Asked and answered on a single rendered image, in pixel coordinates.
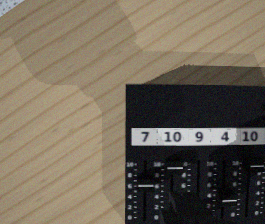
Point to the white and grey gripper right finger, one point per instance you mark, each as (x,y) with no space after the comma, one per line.
(201,213)

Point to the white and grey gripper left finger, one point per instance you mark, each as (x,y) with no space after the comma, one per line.
(178,213)

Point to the black lighting desk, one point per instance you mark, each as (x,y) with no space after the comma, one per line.
(219,133)

